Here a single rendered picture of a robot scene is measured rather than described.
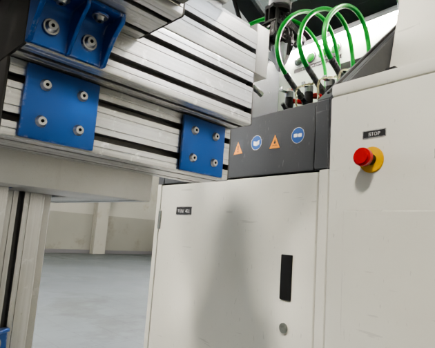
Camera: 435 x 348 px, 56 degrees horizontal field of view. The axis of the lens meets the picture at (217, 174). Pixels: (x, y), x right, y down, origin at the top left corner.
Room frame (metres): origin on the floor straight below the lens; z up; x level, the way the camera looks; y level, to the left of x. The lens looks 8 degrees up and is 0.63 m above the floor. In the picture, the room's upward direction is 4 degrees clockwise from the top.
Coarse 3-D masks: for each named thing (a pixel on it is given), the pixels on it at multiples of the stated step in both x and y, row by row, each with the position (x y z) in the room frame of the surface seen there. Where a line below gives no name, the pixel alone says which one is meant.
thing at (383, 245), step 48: (432, 0) 0.97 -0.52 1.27; (432, 48) 0.94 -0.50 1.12; (384, 96) 0.77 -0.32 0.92; (432, 96) 0.70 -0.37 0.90; (336, 144) 0.85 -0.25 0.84; (384, 144) 0.77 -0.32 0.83; (432, 144) 0.70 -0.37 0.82; (336, 192) 0.85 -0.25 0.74; (384, 192) 0.76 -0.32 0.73; (432, 192) 0.70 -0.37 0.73; (336, 240) 0.84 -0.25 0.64; (384, 240) 0.76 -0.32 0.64; (432, 240) 0.70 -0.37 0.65; (336, 288) 0.84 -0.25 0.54; (384, 288) 0.76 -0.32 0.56; (432, 288) 0.70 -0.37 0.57; (336, 336) 0.84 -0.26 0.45; (384, 336) 0.76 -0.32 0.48; (432, 336) 0.70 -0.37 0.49
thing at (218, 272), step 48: (192, 192) 1.25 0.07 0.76; (240, 192) 1.08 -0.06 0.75; (288, 192) 0.95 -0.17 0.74; (192, 240) 1.23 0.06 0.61; (240, 240) 1.07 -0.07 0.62; (288, 240) 0.94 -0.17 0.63; (192, 288) 1.22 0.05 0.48; (240, 288) 1.06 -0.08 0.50; (288, 288) 0.93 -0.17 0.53; (192, 336) 1.20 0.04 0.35; (240, 336) 1.05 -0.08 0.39; (288, 336) 0.93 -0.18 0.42
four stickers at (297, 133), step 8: (296, 128) 0.93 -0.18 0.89; (304, 128) 0.92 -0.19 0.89; (256, 136) 1.04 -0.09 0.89; (272, 136) 0.99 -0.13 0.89; (280, 136) 0.97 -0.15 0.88; (296, 136) 0.93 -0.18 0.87; (240, 144) 1.09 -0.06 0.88; (256, 144) 1.04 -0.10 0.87; (272, 144) 0.99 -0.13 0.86; (240, 152) 1.08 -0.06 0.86
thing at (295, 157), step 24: (264, 120) 1.02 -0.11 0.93; (288, 120) 0.96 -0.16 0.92; (312, 120) 0.90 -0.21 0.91; (264, 144) 1.01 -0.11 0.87; (288, 144) 0.95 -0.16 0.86; (312, 144) 0.90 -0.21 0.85; (240, 168) 1.08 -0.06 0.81; (264, 168) 1.01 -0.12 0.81; (288, 168) 0.95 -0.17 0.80; (312, 168) 0.90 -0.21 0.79
